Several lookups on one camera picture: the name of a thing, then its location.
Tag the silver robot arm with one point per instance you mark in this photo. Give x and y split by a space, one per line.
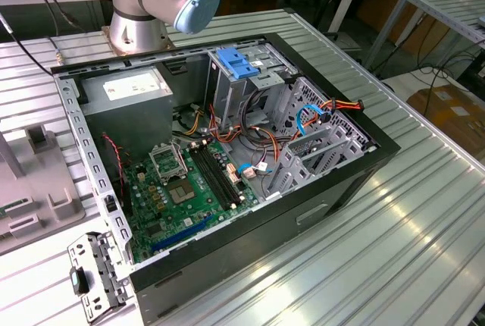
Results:
151 0

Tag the grey metal disk bay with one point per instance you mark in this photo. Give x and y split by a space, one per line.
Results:
314 138

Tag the black RAM slot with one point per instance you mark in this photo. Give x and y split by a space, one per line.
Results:
226 174
211 179
216 177
221 176

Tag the grey metal drive cage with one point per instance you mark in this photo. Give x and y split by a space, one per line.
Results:
227 94

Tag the CPU socket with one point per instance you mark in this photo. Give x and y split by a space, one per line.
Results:
180 193

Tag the blue plastic drive latch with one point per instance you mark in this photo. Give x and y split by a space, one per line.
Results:
235 64

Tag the black PC case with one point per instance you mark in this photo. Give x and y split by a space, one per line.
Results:
246 250

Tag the blue expansion slot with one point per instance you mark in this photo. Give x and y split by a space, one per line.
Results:
182 234

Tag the green motherboard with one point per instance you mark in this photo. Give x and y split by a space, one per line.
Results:
170 227

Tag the grey power supply unit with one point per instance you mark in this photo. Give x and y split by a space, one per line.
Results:
125 113

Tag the brown cardboard box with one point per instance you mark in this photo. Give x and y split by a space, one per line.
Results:
447 113

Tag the grey parts rack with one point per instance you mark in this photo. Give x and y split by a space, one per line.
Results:
38 174

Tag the metal slat side table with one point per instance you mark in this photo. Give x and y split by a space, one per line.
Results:
443 5

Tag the green RAM stick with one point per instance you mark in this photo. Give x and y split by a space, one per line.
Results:
3 210

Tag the silver slot cover bracket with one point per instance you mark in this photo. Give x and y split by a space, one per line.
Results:
108 261

